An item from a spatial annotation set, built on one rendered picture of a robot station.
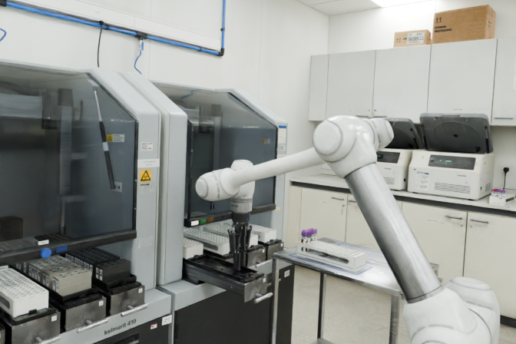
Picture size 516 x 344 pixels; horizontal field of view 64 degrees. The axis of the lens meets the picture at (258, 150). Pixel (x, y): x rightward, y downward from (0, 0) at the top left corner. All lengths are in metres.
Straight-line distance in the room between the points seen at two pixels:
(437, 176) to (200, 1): 2.34
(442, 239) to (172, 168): 2.55
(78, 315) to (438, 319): 1.06
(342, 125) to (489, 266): 2.66
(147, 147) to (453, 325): 1.15
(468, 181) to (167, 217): 2.53
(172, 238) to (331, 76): 3.03
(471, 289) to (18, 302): 1.29
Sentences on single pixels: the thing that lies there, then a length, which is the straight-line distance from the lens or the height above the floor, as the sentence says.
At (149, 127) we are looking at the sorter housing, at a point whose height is 1.38.
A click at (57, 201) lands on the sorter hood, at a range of 1.46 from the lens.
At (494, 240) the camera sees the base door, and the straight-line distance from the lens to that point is 3.64.
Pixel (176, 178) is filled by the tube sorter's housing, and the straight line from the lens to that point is 1.73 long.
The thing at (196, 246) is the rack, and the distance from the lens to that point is 1.89.
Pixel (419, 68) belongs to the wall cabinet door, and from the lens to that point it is 4.06.
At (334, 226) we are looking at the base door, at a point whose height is 0.49.
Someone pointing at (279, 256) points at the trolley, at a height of 0.82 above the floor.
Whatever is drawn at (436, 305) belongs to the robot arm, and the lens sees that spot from 1.18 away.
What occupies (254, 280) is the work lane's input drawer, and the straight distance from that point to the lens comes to 1.67.
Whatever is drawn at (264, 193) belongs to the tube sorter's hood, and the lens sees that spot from 2.15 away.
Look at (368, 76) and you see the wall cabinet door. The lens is 4.23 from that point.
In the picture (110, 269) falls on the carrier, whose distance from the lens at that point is 1.62.
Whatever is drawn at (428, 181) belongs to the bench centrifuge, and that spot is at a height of 1.02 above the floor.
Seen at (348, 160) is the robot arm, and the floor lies 1.31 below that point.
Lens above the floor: 1.39
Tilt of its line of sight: 3 degrees down
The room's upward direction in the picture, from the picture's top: 2 degrees clockwise
